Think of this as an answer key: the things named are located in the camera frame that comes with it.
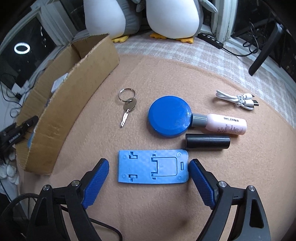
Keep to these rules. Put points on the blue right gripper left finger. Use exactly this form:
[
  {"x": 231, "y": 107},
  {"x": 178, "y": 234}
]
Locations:
[{"x": 92, "y": 182}]

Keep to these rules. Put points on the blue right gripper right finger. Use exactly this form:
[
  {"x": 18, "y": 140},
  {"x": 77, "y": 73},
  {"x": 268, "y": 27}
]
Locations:
[{"x": 205, "y": 182}]

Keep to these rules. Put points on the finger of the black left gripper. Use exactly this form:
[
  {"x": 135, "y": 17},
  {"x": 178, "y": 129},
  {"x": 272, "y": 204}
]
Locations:
[{"x": 31, "y": 122}]

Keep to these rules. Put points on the brown cardboard box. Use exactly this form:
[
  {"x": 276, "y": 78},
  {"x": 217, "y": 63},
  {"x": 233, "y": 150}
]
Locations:
[{"x": 88, "y": 63}]

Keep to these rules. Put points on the black cylinder tube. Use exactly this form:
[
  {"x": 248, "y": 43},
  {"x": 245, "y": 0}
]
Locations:
[{"x": 206, "y": 142}]

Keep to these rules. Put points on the blue plastic phone stand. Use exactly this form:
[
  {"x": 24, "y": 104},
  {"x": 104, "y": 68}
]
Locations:
[{"x": 153, "y": 166}]

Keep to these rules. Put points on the pink bottle grey cap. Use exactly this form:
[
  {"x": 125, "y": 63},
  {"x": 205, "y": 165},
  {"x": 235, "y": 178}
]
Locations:
[{"x": 220, "y": 123}]

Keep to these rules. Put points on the blue round case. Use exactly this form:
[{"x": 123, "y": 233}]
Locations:
[{"x": 170, "y": 116}]

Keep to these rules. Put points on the silver key with ring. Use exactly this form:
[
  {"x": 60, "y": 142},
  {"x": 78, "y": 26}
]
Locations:
[{"x": 129, "y": 104}]

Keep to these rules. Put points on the white charger adapter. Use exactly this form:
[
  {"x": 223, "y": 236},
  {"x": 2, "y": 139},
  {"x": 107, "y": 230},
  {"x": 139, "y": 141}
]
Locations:
[{"x": 58, "y": 82}]

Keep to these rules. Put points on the plaid grey blanket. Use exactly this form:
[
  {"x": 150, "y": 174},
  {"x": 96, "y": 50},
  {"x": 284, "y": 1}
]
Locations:
[{"x": 269, "y": 83}]

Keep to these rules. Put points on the large plush penguin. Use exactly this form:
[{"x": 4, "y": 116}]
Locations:
[{"x": 118, "y": 19}]

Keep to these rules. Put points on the black power strip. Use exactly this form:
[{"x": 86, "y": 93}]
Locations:
[{"x": 211, "y": 40}]

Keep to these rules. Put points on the small plush penguin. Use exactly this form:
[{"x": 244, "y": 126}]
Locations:
[{"x": 179, "y": 20}]

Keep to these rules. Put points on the black tripod stand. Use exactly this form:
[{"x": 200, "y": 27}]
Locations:
[{"x": 259, "y": 41}]

